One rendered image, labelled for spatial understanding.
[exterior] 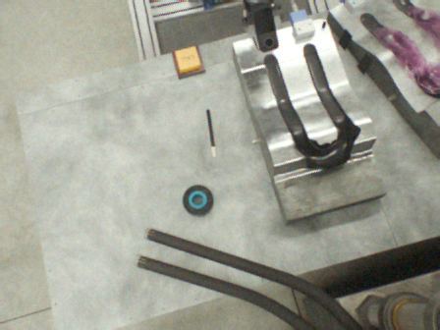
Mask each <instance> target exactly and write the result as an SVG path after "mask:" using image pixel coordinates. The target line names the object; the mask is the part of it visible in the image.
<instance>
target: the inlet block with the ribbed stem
mask: <svg viewBox="0 0 440 330"><path fill-rule="evenodd" d="M290 1H291V4H292V8H293V10H294V13H290V16H289V21H290V23H291V27H292V28H293V33H294V36H295V39H296V41H299V40H302V39H305V38H310V37H313V36H314V35H315V26H314V24H313V20H312V19H309V18H308V17H307V14H306V11H305V9H302V10H299V11H298V9H297V5H296V4H295V1H294V0H290Z"/></svg>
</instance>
